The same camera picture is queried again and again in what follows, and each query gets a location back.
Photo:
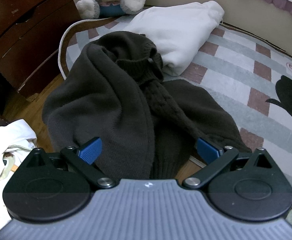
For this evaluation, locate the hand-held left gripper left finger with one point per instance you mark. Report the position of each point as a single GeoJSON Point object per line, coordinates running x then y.
{"type": "Point", "coordinates": [91, 151]}

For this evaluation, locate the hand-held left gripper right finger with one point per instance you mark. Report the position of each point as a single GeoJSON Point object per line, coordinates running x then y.
{"type": "Point", "coordinates": [207, 151]}

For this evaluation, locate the dark brown knit sweater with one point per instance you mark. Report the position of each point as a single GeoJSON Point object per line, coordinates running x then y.
{"type": "Point", "coordinates": [116, 100]}

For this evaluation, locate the white crumpled clothes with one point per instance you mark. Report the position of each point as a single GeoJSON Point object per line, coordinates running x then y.
{"type": "Point", "coordinates": [1, 135]}

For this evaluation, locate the checkered mat with dog print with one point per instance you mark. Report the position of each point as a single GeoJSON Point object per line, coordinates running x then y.
{"type": "Point", "coordinates": [236, 62]}

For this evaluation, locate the white folded garment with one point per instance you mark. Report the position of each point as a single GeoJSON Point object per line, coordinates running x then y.
{"type": "Point", "coordinates": [176, 35]}

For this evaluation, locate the brown wooden dresser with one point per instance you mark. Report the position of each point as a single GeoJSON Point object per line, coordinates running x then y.
{"type": "Point", "coordinates": [23, 30]}

